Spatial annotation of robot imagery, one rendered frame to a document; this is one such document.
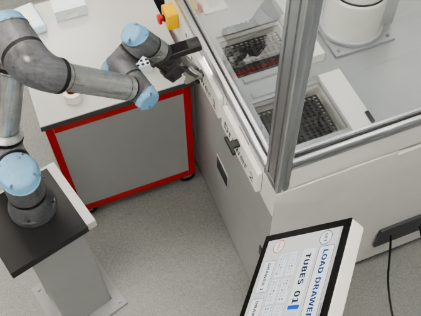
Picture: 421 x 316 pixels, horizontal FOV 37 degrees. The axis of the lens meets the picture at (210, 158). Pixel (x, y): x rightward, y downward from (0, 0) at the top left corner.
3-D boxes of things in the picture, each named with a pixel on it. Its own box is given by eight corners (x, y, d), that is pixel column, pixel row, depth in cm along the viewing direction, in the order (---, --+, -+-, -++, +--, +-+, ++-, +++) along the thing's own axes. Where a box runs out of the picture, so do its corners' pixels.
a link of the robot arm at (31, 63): (37, 64, 145) (169, 89, 185) (17, 35, 150) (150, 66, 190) (14, 101, 150) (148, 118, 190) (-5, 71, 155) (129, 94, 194)
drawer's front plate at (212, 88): (218, 119, 213) (218, 99, 204) (188, 60, 228) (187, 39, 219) (223, 118, 214) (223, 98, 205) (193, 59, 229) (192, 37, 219)
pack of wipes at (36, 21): (48, 31, 245) (46, 23, 241) (25, 41, 242) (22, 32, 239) (34, 9, 252) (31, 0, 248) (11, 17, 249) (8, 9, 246)
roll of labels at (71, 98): (71, 108, 224) (68, 101, 221) (60, 96, 227) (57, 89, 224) (87, 98, 226) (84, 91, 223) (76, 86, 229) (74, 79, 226)
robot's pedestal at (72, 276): (66, 346, 253) (15, 273, 189) (31, 289, 266) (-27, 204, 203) (128, 303, 263) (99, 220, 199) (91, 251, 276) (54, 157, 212)
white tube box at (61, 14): (57, 22, 248) (54, 12, 243) (52, 8, 252) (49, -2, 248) (88, 14, 250) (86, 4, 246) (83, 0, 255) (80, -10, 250)
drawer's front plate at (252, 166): (255, 193, 197) (257, 175, 188) (221, 125, 212) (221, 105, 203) (260, 191, 198) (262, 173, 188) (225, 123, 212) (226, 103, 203)
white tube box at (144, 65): (121, 79, 231) (119, 73, 228) (115, 63, 235) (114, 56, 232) (153, 70, 233) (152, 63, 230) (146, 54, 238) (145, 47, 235)
